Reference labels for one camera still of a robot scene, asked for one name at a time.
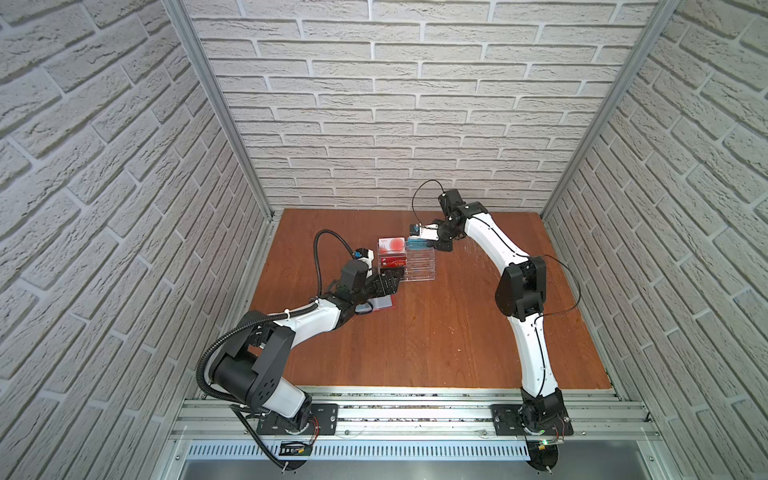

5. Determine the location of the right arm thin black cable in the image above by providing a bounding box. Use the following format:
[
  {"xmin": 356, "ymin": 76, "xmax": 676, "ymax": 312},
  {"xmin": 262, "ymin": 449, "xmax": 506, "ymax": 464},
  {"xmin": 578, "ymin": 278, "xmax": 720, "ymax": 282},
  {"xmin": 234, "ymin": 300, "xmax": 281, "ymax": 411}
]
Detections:
[{"xmin": 411, "ymin": 178, "xmax": 582, "ymax": 318}]

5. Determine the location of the small circuit board left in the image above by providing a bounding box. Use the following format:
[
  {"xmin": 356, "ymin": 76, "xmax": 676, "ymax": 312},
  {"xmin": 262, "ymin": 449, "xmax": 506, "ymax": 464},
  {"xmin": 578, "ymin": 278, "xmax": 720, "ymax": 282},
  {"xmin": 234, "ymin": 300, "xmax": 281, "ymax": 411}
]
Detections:
[{"xmin": 278, "ymin": 442, "xmax": 314, "ymax": 457}]

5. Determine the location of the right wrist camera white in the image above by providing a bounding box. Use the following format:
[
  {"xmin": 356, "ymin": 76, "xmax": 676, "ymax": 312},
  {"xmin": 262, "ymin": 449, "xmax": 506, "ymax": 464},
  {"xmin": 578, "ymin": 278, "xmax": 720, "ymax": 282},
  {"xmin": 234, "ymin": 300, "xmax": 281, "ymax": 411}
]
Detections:
[{"xmin": 409, "ymin": 223, "xmax": 439, "ymax": 241}]

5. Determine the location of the aluminium mounting rail frame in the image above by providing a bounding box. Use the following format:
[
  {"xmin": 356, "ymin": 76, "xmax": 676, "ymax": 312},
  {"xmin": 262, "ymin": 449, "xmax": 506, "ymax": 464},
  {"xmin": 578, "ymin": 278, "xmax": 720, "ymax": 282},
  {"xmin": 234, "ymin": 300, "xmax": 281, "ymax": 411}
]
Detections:
[{"xmin": 153, "ymin": 386, "xmax": 678, "ymax": 479}]

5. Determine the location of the red VIP card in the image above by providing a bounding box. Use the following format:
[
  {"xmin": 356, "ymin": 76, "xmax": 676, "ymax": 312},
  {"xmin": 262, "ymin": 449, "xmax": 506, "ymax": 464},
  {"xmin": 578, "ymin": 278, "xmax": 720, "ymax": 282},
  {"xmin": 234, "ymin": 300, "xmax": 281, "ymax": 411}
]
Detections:
[{"xmin": 380, "ymin": 255, "xmax": 407, "ymax": 269}]

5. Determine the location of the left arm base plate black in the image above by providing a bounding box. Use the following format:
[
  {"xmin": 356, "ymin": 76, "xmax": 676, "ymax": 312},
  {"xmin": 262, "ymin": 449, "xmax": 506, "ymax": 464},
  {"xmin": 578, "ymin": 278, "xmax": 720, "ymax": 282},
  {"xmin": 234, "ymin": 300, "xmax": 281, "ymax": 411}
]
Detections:
[{"xmin": 256, "ymin": 403, "xmax": 339, "ymax": 436}]

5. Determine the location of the white red circle card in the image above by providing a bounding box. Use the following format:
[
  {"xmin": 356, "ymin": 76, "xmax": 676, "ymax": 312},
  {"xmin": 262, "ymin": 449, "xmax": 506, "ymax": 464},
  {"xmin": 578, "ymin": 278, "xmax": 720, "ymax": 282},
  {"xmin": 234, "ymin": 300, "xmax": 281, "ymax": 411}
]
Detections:
[{"xmin": 378, "ymin": 237, "xmax": 406, "ymax": 257}]

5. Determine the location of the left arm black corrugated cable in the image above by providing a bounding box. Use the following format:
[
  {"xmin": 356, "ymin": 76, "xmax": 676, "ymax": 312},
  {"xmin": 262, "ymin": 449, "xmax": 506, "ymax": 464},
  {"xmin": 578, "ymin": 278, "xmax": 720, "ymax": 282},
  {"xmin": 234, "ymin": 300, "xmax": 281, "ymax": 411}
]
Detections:
[{"xmin": 195, "ymin": 229, "xmax": 358, "ymax": 404}]

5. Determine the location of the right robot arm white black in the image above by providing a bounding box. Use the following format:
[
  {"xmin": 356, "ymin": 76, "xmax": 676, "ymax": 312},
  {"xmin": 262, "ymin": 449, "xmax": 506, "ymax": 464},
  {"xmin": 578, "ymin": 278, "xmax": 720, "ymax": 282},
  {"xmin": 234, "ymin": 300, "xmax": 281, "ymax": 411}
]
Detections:
[{"xmin": 420, "ymin": 189, "xmax": 567, "ymax": 435}]

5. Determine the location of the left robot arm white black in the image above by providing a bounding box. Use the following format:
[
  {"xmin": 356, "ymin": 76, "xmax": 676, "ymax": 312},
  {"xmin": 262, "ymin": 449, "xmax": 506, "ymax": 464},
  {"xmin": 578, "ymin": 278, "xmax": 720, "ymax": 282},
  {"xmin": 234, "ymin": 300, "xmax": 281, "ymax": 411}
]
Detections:
[{"xmin": 196, "ymin": 259, "xmax": 405, "ymax": 431}]

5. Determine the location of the clear acrylic card display stand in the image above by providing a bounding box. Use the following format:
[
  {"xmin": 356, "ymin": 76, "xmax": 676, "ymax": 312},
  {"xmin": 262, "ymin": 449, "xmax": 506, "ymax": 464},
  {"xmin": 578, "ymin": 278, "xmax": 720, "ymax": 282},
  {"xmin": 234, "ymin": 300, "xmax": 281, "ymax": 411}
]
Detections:
[{"xmin": 378, "ymin": 237, "xmax": 436, "ymax": 282}]

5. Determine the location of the teal VIP card in stand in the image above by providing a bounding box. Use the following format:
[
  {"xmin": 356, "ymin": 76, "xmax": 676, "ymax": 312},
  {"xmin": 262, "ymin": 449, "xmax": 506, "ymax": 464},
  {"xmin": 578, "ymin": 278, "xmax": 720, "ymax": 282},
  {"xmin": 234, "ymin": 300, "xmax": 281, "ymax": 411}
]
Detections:
[{"xmin": 406, "ymin": 238, "xmax": 431, "ymax": 252}]

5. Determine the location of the red leather card wallet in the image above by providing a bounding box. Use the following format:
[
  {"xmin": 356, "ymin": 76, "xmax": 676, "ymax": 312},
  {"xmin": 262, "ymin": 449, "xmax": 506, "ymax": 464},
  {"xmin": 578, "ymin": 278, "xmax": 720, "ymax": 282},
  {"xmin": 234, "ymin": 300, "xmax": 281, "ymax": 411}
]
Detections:
[{"xmin": 355, "ymin": 295, "xmax": 393, "ymax": 315}]

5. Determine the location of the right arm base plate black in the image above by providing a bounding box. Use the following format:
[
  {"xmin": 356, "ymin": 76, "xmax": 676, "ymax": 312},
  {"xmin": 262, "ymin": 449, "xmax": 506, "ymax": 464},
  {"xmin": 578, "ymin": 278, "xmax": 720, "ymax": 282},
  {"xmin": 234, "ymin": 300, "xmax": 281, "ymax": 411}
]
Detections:
[{"xmin": 490, "ymin": 404, "xmax": 574, "ymax": 437}]

